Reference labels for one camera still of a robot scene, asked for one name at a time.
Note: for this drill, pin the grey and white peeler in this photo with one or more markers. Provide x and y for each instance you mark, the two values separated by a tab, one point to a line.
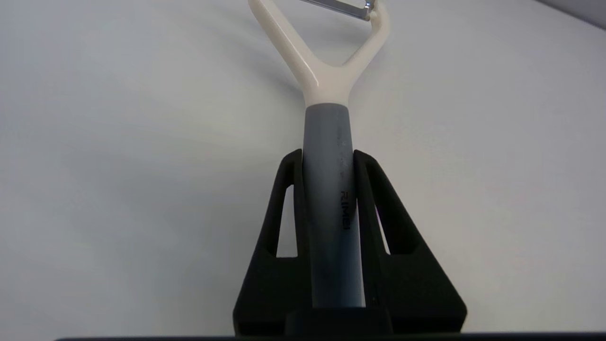
327	166

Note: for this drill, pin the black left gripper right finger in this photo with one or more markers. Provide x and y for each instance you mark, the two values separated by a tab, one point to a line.
416	293

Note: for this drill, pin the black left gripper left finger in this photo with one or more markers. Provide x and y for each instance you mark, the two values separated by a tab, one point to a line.
272	293

